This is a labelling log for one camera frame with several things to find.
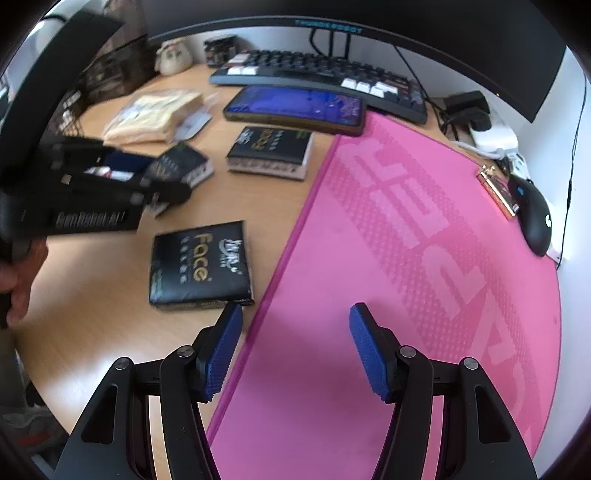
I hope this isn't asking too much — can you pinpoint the pink mouse mat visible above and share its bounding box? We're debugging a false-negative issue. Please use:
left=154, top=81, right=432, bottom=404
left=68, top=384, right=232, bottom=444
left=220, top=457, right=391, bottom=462
left=205, top=111, right=563, bottom=480

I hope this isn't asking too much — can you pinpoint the person's left hand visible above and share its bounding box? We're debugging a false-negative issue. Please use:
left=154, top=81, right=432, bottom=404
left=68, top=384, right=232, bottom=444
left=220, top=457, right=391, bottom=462
left=0, top=237, right=49, bottom=326

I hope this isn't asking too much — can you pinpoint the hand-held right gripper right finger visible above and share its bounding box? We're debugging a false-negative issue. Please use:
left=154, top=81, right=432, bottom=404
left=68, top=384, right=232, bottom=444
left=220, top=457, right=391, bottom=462
left=349, top=302, right=539, bottom=480

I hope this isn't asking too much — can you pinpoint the sliced bread packet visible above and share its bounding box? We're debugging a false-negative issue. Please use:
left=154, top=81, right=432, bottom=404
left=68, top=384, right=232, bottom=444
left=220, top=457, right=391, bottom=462
left=102, top=90, right=206, bottom=145

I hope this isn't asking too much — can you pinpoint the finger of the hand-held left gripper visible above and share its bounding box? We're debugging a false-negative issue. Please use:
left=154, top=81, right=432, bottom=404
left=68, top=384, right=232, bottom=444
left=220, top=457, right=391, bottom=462
left=60, top=175, right=192, bottom=217
left=48, top=138, right=158, bottom=178

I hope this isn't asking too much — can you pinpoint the black computer mouse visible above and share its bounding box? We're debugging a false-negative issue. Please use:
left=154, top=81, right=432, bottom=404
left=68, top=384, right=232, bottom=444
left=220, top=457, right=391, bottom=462
left=508, top=174, right=553, bottom=258

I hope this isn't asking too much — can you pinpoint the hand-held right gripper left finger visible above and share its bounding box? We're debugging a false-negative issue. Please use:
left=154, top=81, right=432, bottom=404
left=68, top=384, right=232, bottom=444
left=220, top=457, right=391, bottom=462
left=54, top=302, right=244, bottom=480

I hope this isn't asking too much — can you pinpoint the smoky acrylic organiser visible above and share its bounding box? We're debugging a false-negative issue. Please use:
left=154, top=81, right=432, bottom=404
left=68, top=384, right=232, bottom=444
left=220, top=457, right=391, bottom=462
left=90, top=32, right=158, bottom=100

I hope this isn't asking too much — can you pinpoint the black smartphone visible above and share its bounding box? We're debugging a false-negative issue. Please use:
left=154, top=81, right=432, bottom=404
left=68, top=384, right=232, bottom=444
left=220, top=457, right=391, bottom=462
left=223, top=85, right=368, bottom=136

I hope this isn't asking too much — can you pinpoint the cream ceramic figurine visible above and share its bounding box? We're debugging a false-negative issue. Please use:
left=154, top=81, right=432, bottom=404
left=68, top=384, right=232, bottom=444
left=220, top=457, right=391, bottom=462
left=154, top=38, right=194, bottom=75

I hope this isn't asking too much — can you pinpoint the black pocket tissue pack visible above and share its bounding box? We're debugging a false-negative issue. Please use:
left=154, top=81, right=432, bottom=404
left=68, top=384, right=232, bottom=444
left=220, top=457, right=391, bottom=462
left=145, top=144, right=214, bottom=217
left=225, top=126, right=315, bottom=182
left=148, top=220, right=256, bottom=311

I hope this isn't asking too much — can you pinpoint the black cable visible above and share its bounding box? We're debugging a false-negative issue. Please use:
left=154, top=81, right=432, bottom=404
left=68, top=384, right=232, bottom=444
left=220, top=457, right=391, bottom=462
left=556, top=78, right=583, bottom=273

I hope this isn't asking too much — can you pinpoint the black power adapter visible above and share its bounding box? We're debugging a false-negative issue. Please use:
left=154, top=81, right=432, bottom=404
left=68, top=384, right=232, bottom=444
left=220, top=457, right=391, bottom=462
left=443, top=91, right=492, bottom=132

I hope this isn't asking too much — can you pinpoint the black mechanical keyboard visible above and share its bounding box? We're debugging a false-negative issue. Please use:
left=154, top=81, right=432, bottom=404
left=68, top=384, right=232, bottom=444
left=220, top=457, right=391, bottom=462
left=209, top=48, right=429, bottom=125

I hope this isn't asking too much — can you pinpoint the small dark jar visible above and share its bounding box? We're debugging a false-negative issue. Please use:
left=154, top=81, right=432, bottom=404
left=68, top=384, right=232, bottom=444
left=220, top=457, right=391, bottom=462
left=203, top=37, right=238, bottom=66

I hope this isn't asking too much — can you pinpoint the small white plastic packet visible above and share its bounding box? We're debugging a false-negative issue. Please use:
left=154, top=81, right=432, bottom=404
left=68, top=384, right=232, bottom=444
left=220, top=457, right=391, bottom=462
left=175, top=111, right=213, bottom=140

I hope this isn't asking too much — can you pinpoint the black wire basket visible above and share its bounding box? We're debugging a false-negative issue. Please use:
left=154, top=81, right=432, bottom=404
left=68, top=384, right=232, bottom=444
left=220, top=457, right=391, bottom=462
left=46, top=78, right=100, bottom=139

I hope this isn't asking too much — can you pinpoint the black curved monitor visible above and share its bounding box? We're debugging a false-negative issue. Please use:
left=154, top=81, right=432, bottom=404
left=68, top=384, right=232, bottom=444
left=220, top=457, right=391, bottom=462
left=139, top=0, right=568, bottom=123

